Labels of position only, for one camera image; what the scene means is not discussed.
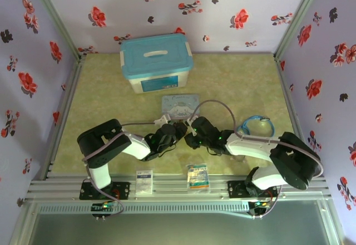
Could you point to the light blue cartoon tin box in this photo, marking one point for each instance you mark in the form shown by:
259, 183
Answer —
180, 105

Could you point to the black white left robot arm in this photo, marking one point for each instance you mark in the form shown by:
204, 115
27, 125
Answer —
105, 144

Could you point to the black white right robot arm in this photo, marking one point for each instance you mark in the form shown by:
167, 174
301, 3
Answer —
289, 161

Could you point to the green blue printed packet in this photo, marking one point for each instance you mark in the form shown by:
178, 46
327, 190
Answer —
198, 178

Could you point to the white flat packet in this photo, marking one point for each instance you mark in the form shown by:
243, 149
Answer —
144, 182

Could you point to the blue lidded plastic storage box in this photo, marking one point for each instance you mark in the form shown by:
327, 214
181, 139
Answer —
155, 58

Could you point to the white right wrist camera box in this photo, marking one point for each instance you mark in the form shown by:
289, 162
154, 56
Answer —
192, 121

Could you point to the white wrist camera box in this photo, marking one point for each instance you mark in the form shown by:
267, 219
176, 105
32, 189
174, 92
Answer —
162, 120
192, 121

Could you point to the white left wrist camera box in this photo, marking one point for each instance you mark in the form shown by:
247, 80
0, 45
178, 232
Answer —
162, 120

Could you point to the aluminium front frame rails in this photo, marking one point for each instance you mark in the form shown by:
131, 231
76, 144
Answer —
172, 194

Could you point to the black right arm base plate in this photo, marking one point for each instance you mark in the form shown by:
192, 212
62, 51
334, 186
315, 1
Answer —
236, 188

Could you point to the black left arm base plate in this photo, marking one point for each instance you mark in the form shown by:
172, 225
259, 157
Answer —
122, 190

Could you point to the aluminium frame post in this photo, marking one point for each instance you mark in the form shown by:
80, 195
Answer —
55, 19
297, 16

